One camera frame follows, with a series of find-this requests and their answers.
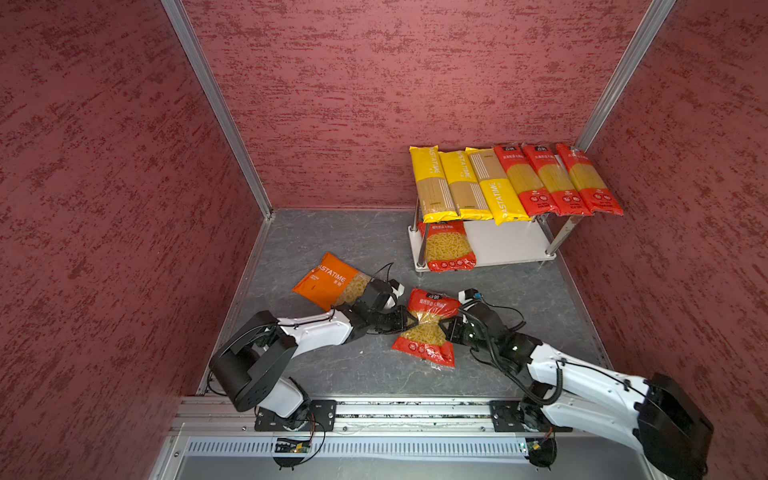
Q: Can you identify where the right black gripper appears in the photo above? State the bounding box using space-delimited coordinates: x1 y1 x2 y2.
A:
437 315 495 355

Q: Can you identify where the circuit board with wires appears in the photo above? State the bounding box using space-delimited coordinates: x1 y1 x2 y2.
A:
272 415 328 471
525 427 558 470

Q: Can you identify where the left aluminium corner post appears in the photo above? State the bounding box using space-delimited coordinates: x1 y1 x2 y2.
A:
161 0 274 220

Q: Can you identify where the orange pasta bag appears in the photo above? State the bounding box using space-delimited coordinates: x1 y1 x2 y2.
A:
293 252 372 311

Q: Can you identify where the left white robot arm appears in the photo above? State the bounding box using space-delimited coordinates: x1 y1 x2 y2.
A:
209 279 416 430

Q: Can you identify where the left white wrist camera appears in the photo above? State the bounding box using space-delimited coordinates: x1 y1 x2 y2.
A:
385 279 405 309

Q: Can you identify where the large red macaroni bag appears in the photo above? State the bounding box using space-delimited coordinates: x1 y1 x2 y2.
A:
392 288 460 368

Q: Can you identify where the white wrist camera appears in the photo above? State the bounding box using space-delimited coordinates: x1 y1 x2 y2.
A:
457 288 483 305
385 279 405 309

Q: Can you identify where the white two-tier shelf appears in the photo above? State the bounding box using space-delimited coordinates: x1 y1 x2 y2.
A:
407 210 582 272

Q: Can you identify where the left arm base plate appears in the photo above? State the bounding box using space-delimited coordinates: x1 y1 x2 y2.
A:
254 400 338 432

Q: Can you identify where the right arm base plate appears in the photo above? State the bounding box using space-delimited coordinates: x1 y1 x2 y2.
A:
489 400 573 434

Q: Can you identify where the red spaghetti bag front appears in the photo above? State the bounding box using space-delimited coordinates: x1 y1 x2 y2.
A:
522 145 592 216

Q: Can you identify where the right circuit board with wires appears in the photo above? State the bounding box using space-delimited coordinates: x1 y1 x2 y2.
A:
525 427 558 470

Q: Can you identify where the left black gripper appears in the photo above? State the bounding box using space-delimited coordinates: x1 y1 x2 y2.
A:
368 305 418 334

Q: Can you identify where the left circuit board with wires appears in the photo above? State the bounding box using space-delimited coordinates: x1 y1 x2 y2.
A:
272 415 328 471

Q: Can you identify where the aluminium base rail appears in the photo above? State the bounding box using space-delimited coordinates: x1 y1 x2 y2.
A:
170 394 638 442

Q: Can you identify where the right aluminium corner post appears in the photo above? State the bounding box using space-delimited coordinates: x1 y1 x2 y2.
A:
576 0 676 151

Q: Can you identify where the red spaghetti bag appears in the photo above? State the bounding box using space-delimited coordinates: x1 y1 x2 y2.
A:
493 145 560 217
555 143 624 216
522 145 592 216

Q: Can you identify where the yellow spaghetti bag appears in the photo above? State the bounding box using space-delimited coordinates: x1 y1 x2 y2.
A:
409 146 460 223
439 151 492 221
465 147 531 225

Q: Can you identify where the small red macaroni bag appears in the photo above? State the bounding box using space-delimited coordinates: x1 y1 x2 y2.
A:
418 220 477 272

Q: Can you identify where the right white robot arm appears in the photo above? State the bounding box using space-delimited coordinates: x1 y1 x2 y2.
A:
439 298 714 479

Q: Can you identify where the aluminium corner post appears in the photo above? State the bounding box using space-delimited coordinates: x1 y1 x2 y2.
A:
161 0 274 220
576 0 676 151

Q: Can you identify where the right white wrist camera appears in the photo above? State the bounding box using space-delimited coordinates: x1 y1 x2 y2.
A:
457 288 483 305

